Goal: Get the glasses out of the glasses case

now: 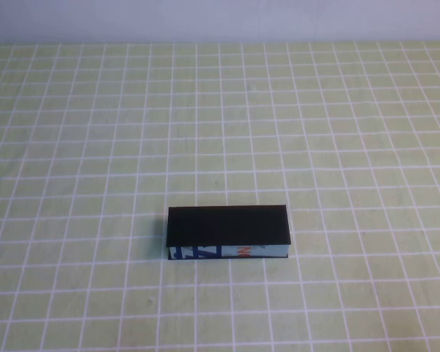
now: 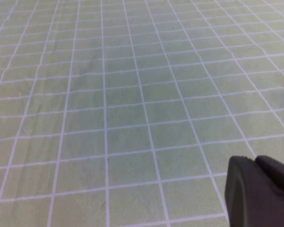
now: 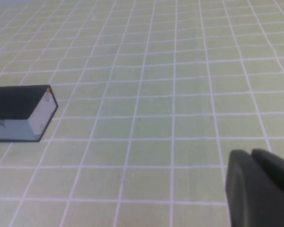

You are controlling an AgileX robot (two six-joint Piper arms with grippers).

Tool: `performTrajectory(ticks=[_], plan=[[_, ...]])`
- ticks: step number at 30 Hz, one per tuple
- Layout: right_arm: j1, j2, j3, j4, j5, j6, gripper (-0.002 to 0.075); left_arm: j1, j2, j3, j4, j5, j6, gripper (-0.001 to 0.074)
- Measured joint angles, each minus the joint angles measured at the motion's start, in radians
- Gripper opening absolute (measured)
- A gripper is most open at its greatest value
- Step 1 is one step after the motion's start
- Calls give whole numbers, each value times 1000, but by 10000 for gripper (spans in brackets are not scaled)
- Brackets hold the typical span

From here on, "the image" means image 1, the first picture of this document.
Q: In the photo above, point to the green white-grid tablecloth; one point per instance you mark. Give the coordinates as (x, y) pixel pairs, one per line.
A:
(95, 146)

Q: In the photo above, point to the black printed glasses case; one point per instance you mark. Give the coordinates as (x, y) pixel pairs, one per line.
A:
(227, 225)

